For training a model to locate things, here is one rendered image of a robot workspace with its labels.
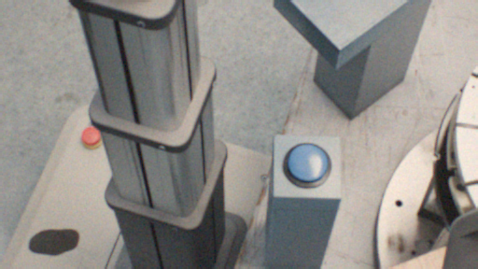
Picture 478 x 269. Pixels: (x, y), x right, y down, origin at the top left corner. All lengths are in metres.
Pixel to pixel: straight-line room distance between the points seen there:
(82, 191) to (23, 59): 0.56
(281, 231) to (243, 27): 1.26
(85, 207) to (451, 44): 0.79
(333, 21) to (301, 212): 0.22
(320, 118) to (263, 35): 1.00
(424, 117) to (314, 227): 0.32
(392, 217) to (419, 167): 0.08
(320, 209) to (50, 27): 1.42
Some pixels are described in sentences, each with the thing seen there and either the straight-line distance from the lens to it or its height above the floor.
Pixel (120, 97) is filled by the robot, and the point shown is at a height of 0.98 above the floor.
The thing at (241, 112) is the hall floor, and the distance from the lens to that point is 2.12.
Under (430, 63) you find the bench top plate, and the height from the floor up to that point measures 0.78.
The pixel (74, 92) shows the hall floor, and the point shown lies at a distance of 2.18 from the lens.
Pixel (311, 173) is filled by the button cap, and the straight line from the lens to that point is 0.92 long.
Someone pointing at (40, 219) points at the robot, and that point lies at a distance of 1.77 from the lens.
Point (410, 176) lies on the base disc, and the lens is 1.20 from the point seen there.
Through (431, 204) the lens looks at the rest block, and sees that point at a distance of 1.15.
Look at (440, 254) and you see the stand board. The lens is 0.89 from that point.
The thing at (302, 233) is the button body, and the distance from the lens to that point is 1.03.
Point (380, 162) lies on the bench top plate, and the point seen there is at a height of 0.78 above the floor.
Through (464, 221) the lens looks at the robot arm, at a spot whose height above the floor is 1.44.
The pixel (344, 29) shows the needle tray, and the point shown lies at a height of 1.03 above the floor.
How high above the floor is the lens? 1.89
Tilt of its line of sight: 64 degrees down
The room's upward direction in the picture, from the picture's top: 1 degrees clockwise
